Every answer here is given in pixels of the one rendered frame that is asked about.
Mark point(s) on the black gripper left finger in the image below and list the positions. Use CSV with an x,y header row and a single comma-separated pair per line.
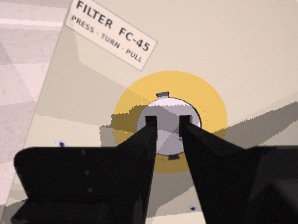
x,y
124,173

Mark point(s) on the beige service panel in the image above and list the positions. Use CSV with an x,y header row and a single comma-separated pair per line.
x,y
234,61

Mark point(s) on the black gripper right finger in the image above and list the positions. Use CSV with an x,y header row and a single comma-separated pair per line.
x,y
231,181

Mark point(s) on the white cylinder with slotted grey end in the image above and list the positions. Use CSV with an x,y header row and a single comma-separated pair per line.
x,y
168,113

